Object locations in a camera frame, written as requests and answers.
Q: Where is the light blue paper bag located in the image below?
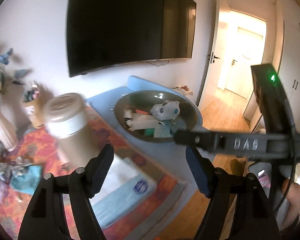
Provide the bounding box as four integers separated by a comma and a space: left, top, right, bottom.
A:
153, 120, 173, 138

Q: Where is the white plush toy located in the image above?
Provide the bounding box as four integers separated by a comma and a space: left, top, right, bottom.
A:
124, 100, 180, 131

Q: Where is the teal blue towel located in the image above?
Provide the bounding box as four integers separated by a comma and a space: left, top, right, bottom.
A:
165, 120, 187, 136

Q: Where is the teal green bean bag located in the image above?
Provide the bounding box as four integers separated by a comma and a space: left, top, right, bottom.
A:
144, 128, 155, 137

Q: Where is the person right hand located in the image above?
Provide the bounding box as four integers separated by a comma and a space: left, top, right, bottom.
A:
282, 183, 300, 229

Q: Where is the white tissue pack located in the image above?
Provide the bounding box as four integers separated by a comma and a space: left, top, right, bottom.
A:
89, 155, 157, 229

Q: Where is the gold lidded canister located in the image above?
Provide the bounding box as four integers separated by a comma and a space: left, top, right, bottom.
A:
43, 93, 100, 168

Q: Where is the white wardrobe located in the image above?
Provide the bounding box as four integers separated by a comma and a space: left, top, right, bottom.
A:
242, 0, 300, 133

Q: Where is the white ribbed vase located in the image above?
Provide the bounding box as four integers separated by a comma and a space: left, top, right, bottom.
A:
0, 110, 18, 152

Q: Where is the cardboard pen holder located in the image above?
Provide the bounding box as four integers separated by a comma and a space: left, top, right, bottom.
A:
22, 81, 44, 129

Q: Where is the blue table mat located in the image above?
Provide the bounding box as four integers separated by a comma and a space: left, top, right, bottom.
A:
87, 76, 209, 239

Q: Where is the white door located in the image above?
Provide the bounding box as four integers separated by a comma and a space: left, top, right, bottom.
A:
199, 10, 267, 111

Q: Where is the dark round tray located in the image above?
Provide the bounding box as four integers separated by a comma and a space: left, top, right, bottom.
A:
114, 90, 203, 143

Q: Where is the wall mounted television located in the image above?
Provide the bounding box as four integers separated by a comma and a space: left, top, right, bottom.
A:
66, 0, 197, 77

